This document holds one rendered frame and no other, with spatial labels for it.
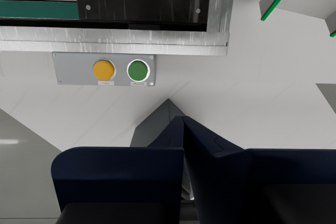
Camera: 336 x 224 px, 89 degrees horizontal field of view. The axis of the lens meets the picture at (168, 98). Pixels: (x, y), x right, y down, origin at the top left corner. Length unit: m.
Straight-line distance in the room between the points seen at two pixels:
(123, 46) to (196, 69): 0.21
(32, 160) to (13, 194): 0.51
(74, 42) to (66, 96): 0.20
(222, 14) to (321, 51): 0.33
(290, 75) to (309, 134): 0.22
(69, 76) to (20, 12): 0.15
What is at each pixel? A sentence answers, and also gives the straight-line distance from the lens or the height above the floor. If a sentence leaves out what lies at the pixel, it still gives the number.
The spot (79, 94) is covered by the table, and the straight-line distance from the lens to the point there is 0.54.
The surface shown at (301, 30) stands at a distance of 0.58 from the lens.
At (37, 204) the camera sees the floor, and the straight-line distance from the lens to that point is 2.48.
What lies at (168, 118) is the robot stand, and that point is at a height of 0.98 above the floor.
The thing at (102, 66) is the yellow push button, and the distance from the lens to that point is 0.37.
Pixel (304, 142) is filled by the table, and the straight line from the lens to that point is 0.72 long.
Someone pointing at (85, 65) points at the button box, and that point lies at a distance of 0.40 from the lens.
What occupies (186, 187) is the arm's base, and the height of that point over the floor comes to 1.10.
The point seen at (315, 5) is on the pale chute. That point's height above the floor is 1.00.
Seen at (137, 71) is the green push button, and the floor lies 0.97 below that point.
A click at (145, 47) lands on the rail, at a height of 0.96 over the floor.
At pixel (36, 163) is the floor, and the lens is 2.11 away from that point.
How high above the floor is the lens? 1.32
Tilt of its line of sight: 70 degrees down
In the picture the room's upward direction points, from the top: 176 degrees clockwise
